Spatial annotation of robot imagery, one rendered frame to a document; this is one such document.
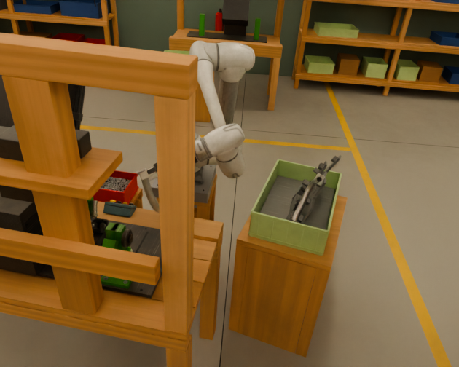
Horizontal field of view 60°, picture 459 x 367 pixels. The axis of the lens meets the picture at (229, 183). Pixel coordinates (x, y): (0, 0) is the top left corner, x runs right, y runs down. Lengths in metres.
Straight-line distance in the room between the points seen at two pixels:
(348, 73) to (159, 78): 5.99
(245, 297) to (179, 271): 1.12
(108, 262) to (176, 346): 0.52
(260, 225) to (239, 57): 0.87
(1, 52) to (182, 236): 0.72
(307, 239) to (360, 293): 1.15
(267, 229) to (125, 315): 0.86
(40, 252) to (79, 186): 0.35
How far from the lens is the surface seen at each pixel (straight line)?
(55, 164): 1.33
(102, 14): 6.88
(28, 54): 1.21
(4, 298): 1.96
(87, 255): 1.44
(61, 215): 1.45
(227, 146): 1.57
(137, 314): 1.74
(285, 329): 2.59
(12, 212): 1.77
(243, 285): 2.43
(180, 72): 1.03
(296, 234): 2.13
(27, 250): 1.57
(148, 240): 2.02
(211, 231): 2.06
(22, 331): 2.98
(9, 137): 1.47
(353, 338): 2.92
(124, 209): 2.17
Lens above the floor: 2.24
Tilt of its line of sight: 34 degrees down
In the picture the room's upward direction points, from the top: 4 degrees clockwise
